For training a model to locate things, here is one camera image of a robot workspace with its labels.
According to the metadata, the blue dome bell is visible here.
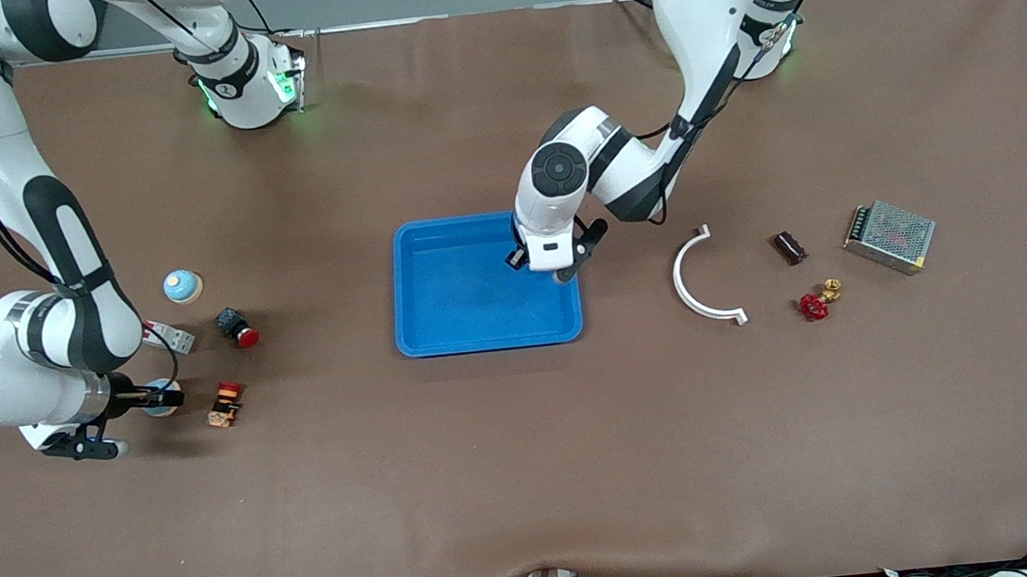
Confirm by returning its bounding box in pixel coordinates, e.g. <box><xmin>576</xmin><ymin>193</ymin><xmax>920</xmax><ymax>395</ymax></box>
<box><xmin>161</xmin><ymin>268</ymin><xmax>206</xmax><ymax>307</ymax></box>
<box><xmin>141</xmin><ymin>377</ymin><xmax>184</xmax><ymax>420</ymax></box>

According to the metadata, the brown electrolytic capacitor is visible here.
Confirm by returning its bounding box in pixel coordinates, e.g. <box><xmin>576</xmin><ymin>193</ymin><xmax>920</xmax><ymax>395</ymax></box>
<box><xmin>771</xmin><ymin>229</ymin><xmax>809</xmax><ymax>267</ymax></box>

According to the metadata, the blue plastic tray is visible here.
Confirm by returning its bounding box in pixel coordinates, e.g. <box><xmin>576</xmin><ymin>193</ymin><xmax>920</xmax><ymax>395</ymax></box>
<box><xmin>385</xmin><ymin>205</ymin><xmax>586</xmax><ymax>361</ymax></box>

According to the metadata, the white red circuit breaker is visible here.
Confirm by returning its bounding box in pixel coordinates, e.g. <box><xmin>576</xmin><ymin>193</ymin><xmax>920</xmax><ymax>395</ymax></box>
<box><xmin>141</xmin><ymin>317</ymin><xmax>198</xmax><ymax>358</ymax></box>

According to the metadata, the red emergency stop button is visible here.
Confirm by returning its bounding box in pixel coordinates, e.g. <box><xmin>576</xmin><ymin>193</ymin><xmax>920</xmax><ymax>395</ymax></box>
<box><xmin>214</xmin><ymin>305</ymin><xmax>263</xmax><ymax>351</ymax></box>

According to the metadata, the white half-round pipe clamp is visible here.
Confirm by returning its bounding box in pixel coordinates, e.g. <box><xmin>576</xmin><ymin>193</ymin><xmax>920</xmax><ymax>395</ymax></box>
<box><xmin>668</xmin><ymin>220</ymin><xmax>750</xmax><ymax>332</ymax></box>

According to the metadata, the brown table mat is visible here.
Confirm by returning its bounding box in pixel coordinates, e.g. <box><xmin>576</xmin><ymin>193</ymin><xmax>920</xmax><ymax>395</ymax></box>
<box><xmin>0</xmin><ymin>0</ymin><xmax>1027</xmax><ymax>577</ymax></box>

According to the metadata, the metal mesh power supply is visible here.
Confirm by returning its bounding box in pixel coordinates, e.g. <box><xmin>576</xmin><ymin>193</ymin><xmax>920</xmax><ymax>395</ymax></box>
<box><xmin>839</xmin><ymin>194</ymin><xmax>942</xmax><ymax>282</ymax></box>

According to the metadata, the red orange push-button switch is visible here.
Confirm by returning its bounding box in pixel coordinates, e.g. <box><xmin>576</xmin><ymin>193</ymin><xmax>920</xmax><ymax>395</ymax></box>
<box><xmin>203</xmin><ymin>379</ymin><xmax>250</xmax><ymax>431</ymax></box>

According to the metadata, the brass valve red handle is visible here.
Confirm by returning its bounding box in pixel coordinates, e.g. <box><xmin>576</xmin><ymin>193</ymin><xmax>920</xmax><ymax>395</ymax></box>
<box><xmin>797</xmin><ymin>277</ymin><xmax>846</xmax><ymax>324</ymax></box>

